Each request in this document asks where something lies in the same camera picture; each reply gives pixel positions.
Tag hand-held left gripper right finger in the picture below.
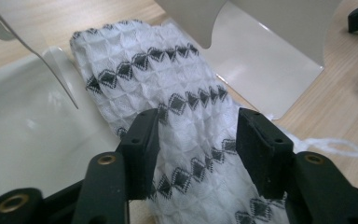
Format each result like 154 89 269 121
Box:
235 107 295 200

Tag grey metal expandable rack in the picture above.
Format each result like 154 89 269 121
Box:
0 0 343 213

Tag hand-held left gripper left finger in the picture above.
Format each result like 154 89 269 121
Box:
117 107 161 201

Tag white cloth with black diamonds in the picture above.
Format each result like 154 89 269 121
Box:
69 19 358 224

